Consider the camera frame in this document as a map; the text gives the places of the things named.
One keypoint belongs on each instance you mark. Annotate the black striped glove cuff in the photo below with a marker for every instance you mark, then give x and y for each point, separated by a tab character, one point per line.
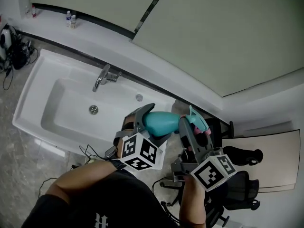
118	164

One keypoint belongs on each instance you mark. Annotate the white sink basin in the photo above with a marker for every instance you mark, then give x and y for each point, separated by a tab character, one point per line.
31	103

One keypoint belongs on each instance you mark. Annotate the black office chair with headrest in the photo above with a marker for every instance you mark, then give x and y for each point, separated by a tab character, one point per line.
242	155

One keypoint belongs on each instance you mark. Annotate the person's right forearm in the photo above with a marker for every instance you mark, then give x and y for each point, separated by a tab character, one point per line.
192	203

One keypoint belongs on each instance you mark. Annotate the person's black shirt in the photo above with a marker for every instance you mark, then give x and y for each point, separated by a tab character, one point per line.
99	203

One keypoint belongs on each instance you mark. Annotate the chrome sink drain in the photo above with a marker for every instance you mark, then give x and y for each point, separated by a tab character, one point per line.
93	109

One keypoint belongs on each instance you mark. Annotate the small black office chair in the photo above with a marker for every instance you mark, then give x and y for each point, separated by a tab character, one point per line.
216	217

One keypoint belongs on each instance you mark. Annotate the round chrome sink knob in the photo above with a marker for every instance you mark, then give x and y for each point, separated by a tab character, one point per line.
139	97

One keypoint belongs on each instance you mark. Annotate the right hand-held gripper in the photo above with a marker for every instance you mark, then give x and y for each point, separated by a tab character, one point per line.
209	172

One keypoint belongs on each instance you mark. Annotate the blue label water bottle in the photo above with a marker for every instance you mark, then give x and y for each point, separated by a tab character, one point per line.
69	19

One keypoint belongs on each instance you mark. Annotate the wide pale roller blind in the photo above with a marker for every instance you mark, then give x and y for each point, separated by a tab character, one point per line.
225	32

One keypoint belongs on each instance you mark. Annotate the black mesh office chair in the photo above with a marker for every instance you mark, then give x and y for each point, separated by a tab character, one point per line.
240	189

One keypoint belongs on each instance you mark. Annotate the person's left forearm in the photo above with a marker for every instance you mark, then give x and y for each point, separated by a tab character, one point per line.
78	179

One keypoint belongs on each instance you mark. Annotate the white black electronic device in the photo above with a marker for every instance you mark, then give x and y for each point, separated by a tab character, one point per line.
5	44

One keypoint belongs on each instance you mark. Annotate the teal spray bottle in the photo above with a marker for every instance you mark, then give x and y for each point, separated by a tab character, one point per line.
161	123

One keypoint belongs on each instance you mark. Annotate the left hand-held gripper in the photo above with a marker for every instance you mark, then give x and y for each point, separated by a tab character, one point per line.
142	151

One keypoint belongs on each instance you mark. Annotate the chrome faucet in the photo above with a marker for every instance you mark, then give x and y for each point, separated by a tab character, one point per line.
101	77

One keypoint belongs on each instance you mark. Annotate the red label bottle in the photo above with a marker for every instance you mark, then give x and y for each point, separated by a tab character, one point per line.
34	12

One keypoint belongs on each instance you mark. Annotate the pink teal spray nozzle head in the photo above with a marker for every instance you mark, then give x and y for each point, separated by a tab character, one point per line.
198	120

